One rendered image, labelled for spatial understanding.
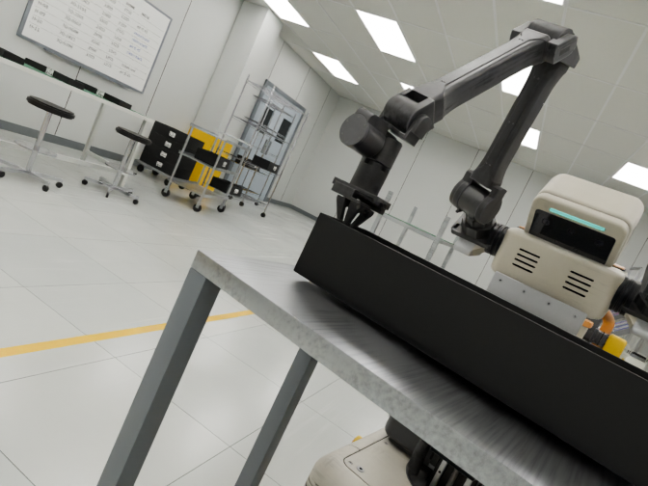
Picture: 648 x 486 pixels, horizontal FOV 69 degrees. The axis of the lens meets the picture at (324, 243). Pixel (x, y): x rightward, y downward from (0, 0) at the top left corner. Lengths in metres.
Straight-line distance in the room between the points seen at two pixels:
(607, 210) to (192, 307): 0.90
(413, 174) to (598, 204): 9.92
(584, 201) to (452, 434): 0.79
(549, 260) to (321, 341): 0.77
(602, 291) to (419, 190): 9.83
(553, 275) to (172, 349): 0.88
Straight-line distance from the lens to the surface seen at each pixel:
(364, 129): 0.80
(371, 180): 0.85
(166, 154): 6.96
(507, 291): 1.24
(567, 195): 1.22
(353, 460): 1.51
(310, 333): 0.60
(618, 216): 1.21
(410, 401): 0.55
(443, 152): 11.04
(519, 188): 10.77
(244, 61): 7.96
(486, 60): 1.00
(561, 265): 1.25
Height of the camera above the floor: 0.97
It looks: 7 degrees down
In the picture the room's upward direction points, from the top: 25 degrees clockwise
